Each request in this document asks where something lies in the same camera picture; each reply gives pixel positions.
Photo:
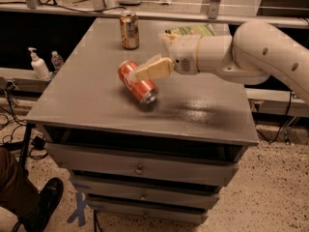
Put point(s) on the blue tape cross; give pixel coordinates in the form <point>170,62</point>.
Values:
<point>81,213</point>

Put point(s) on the green chip bag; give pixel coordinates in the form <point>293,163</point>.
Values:
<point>203,30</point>

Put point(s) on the brown trouser leg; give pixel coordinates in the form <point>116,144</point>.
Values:
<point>17,193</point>

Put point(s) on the grey drawer cabinet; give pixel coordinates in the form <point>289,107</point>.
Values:
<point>189,140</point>

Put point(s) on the white pump bottle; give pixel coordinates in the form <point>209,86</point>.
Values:
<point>38,65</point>

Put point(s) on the gold soda can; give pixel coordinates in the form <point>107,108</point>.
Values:
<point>129,29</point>

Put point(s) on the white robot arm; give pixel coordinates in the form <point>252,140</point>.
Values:
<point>255,52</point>

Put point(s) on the middle drawer knob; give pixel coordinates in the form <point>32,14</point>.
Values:
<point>143,197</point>

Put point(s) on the small clear bottle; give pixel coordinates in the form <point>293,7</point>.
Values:
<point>57,60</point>

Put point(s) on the top drawer knob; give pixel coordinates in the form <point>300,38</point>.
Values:
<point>139,170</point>

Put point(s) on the drawer knob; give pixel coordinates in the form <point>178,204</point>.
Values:
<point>139,170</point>
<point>143,197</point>

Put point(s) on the red coke can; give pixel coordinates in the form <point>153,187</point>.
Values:
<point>144,91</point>

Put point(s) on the black shoe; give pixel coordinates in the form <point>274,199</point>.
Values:
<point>49,198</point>

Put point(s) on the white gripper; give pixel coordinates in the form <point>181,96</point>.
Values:
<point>182,56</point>

